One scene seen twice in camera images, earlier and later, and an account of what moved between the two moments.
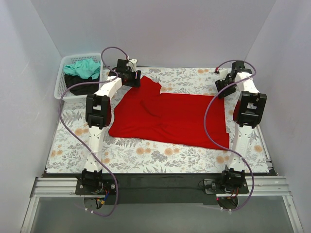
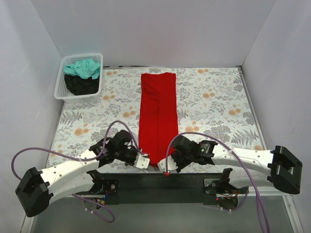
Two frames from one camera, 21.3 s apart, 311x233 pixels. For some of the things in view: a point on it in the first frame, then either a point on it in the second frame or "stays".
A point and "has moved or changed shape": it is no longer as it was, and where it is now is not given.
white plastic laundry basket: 60,85 stays
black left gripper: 134,79 to 131,155
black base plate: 138,189 stays
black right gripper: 225,87 to 178,160
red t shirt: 143,112 has moved or changed shape
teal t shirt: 84,69 stays
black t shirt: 81,90 stays
